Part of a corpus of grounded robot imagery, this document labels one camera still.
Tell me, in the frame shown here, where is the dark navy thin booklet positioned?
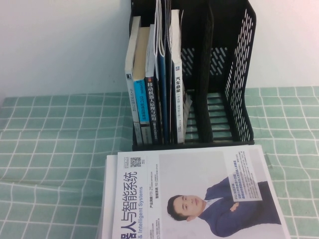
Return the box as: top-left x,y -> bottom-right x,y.
164,0 -> 175,144

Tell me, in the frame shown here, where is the light blue spine book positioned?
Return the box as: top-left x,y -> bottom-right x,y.
133,26 -> 153,145

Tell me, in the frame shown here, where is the grey spine paperback book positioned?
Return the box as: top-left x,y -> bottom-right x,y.
124,15 -> 144,146

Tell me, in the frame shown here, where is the white spine car book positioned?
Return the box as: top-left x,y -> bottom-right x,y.
170,9 -> 186,144

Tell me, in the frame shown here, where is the blue cover thin magazine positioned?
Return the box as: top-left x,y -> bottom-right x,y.
154,0 -> 171,144

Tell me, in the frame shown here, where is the white magazine with man portrait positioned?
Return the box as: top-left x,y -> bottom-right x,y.
112,145 -> 291,239

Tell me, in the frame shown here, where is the plain white book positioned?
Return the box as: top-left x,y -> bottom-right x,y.
96,154 -> 119,239

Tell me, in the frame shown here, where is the black spine robot book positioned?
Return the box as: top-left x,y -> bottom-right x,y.
144,23 -> 160,145

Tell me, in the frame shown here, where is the black mesh book holder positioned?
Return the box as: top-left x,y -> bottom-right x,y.
129,0 -> 257,151

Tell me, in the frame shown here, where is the green checked tablecloth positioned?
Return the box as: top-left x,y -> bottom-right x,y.
0,86 -> 319,239

